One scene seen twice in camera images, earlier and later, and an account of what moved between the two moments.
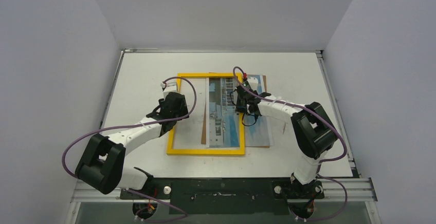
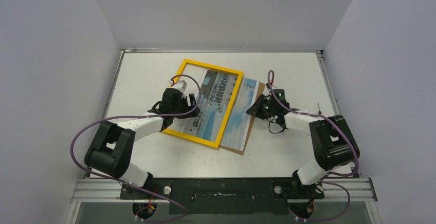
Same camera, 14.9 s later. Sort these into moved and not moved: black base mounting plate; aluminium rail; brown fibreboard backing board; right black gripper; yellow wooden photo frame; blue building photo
Moved: right black gripper; blue building photo; yellow wooden photo frame; brown fibreboard backing board
Not moved: aluminium rail; black base mounting plate
